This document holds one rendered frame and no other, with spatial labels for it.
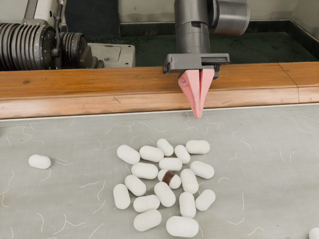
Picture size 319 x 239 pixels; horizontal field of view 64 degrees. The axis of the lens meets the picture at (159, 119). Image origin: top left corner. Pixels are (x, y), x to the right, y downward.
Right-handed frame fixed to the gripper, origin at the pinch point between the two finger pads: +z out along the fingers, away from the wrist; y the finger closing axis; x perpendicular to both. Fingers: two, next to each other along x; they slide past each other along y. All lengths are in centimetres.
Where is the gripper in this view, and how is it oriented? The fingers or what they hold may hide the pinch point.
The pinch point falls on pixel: (197, 113)
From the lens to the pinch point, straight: 42.8
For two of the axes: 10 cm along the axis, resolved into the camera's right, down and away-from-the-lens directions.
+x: -1.3, 1.1, 9.9
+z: 0.5, 9.9, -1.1
